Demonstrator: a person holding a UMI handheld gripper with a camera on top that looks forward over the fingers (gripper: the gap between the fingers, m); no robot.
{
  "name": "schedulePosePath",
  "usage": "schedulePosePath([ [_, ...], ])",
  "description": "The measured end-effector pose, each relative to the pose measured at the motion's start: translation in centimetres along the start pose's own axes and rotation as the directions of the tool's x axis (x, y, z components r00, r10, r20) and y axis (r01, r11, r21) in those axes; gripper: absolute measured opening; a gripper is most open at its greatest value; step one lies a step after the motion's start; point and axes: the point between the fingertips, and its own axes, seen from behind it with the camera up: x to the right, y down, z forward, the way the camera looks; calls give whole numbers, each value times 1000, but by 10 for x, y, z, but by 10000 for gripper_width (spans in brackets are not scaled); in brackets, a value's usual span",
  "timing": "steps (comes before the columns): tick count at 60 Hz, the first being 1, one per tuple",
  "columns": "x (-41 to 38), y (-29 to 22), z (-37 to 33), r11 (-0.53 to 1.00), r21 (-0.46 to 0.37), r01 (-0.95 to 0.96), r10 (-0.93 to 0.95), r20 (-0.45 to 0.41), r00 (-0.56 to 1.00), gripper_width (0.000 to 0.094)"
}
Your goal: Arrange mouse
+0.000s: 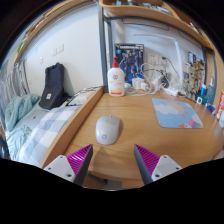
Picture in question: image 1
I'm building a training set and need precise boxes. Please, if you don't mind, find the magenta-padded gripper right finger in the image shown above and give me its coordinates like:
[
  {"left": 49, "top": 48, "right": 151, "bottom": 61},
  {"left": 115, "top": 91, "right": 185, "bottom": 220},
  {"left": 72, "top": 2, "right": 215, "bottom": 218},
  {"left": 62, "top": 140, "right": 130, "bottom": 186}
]
[{"left": 133, "top": 143, "right": 183, "bottom": 186}]

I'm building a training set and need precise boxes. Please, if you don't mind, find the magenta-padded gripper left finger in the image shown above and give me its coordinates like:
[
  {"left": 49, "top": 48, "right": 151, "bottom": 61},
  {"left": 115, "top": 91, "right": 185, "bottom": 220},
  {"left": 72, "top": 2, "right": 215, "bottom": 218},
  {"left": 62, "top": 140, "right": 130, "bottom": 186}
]
[{"left": 43, "top": 143, "right": 94, "bottom": 187}]

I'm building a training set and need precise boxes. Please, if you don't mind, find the grey computer mouse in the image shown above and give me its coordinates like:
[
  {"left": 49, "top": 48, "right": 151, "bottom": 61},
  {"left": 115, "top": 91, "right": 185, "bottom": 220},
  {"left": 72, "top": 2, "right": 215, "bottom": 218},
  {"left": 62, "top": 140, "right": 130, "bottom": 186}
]
[{"left": 95, "top": 115, "right": 122, "bottom": 146}]

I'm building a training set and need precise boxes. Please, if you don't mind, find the pastel cloud print mouse pad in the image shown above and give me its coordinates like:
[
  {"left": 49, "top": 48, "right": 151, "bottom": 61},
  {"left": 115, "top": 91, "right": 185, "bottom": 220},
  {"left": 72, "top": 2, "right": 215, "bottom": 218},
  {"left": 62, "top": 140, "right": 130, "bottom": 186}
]
[{"left": 151, "top": 97, "right": 205, "bottom": 130}]

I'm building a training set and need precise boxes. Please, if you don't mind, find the blue plaid bed sheet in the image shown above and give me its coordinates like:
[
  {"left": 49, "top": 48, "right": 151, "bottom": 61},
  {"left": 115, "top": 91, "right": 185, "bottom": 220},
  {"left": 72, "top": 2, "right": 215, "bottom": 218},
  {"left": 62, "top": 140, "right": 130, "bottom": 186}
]
[{"left": 18, "top": 105, "right": 81, "bottom": 168}]

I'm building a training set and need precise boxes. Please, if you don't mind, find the white power strip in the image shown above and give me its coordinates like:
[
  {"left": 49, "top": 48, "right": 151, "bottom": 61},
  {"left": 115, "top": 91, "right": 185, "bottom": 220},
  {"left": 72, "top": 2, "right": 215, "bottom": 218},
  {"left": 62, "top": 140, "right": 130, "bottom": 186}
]
[{"left": 163, "top": 86, "right": 183, "bottom": 98}]

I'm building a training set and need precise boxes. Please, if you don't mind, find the black bag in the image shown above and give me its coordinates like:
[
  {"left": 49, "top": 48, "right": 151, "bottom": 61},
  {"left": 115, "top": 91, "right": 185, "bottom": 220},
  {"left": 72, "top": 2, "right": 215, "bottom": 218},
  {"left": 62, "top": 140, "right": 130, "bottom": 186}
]
[{"left": 38, "top": 62, "right": 71, "bottom": 111}]

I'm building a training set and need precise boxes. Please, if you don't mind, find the teal blanket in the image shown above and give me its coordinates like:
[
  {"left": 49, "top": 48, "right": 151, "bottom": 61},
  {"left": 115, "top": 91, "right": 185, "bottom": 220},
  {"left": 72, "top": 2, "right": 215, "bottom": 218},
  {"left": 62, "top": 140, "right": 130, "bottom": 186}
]
[{"left": 3, "top": 93, "right": 42, "bottom": 161}]

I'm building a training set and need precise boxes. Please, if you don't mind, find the white charger block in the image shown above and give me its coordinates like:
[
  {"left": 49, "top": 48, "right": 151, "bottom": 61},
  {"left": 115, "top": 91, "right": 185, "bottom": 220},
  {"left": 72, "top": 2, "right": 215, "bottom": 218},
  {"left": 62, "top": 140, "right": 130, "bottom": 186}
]
[{"left": 131, "top": 77, "right": 150, "bottom": 92}]

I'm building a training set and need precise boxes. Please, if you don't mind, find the small blue package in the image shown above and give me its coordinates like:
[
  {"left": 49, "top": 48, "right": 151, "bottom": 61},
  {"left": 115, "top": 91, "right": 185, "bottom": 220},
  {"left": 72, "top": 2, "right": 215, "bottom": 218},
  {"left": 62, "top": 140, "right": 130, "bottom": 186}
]
[{"left": 206, "top": 104, "right": 218, "bottom": 114}]

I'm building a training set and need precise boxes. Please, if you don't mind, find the white red-capped pump bottle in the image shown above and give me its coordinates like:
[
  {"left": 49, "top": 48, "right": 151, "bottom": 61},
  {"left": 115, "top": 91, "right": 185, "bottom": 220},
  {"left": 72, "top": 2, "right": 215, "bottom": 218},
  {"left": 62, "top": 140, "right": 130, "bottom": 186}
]
[{"left": 107, "top": 56, "right": 126, "bottom": 98}]

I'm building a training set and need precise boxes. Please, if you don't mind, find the blue tube bottle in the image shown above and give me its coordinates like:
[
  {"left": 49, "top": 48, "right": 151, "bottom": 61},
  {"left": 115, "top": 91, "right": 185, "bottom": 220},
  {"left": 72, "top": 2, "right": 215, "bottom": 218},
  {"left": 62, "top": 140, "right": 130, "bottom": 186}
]
[{"left": 199, "top": 83, "right": 207, "bottom": 99}]

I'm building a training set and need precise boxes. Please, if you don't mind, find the blue spray bottle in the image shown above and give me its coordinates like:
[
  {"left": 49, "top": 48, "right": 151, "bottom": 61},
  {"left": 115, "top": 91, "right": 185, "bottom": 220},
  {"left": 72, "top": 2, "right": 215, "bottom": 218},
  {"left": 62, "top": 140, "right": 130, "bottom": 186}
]
[{"left": 205, "top": 74, "right": 216, "bottom": 105}]

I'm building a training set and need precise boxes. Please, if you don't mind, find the beige robot figure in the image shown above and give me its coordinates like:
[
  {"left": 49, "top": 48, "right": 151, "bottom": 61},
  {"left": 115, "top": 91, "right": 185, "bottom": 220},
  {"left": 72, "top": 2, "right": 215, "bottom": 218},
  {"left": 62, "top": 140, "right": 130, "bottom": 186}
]
[{"left": 184, "top": 63, "right": 205, "bottom": 101}]

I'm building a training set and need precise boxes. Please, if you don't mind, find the blue robot model kit box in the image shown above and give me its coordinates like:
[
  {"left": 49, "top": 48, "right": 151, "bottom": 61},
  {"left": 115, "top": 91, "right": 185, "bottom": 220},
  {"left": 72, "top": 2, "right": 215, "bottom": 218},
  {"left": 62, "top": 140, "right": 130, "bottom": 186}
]
[{"left": 114, "top": 42, "right": 145, "bottom": 84}]

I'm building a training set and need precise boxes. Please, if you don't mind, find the wooden shelf unit with items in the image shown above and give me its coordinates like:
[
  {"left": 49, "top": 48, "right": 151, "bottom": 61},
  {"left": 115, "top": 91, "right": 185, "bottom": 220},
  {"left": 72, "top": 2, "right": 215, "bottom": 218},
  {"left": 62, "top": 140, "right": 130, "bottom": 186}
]
[{"left": 99, "top": 0, "right": 215, "bottom": 52}]

